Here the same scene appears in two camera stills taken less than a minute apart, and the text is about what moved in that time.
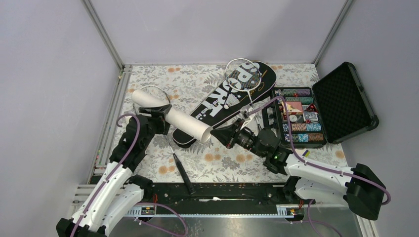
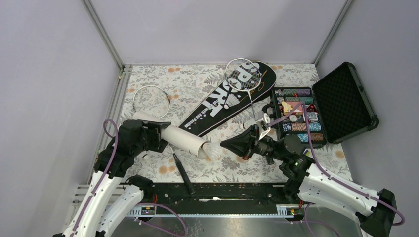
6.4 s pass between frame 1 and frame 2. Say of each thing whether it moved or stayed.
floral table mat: stayed
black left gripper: moved
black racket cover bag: stayed
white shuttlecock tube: moved
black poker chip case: stayed
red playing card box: stayed
